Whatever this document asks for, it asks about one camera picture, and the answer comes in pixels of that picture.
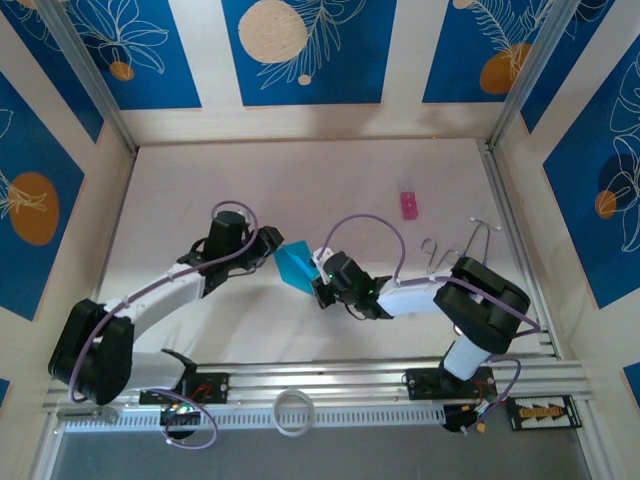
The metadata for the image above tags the pink plastic bottle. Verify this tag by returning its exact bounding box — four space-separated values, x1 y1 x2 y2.
397 177 421 221

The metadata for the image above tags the aluminium frame post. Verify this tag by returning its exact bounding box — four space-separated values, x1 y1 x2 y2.
37 0 139 154
487 0 586 149

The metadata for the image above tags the blue tube stethoscope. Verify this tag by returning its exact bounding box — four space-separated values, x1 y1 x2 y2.
452 215 503 335

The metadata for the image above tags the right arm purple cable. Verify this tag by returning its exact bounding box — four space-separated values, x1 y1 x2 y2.
319 214 542 436

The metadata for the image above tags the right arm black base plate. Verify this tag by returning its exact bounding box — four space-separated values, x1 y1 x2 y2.
405 367 499 401

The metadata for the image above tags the aluminium side rail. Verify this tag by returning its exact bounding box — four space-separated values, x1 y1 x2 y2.
477 138 561 359

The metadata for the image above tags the blue square paper sheet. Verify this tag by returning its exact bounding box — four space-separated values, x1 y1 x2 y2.
273 240 319 294

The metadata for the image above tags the green-lit control board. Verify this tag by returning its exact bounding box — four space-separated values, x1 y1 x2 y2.
158 399 202 426

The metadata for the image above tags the black panel with orange arrows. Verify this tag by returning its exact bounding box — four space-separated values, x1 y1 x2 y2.
505 394 584 431

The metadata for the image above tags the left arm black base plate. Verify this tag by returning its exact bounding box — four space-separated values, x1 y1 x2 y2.
138 372 232 406

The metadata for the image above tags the white slotted cable duct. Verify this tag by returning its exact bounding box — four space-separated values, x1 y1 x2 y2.
59 405 446 434

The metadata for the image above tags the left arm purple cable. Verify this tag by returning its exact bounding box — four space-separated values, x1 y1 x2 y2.
67 199 260 450

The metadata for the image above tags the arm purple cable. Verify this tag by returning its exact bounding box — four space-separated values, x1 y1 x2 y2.
319 214 542 436
67 199 260 450

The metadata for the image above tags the long aluminium base rail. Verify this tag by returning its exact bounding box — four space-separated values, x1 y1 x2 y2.
42 357 594 414

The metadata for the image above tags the yellow plug wire bundle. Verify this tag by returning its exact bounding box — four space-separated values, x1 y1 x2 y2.
443 402 506 437

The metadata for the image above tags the white tape ring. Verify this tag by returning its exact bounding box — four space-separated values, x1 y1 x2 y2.
272 389 317 439

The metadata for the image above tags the silver metal wire clip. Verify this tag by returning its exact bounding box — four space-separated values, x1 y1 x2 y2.
421 238 464 275

